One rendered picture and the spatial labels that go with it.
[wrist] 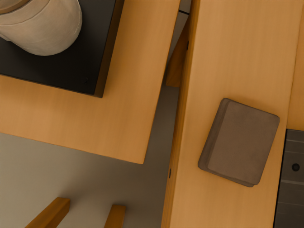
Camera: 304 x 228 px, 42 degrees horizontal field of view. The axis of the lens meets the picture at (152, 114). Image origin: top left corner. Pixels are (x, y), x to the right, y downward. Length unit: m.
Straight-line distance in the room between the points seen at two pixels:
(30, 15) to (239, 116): 0.28
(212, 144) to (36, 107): 0.26
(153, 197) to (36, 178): 0.42
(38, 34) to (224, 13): 0.26
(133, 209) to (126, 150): 0.90
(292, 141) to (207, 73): 0.15
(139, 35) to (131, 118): 0.12
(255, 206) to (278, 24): 0.25
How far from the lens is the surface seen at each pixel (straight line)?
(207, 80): 0.54
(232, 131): 0.51
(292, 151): 0.57
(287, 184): 0.57
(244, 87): 0.55
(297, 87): 0.59
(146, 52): 0.59
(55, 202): 1.41
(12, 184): 1.53
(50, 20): 0.40
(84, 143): 0.59
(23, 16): 0.36
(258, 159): 0.52
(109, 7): 0.51
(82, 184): 1.47
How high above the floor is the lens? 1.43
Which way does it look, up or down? 89 degrees down
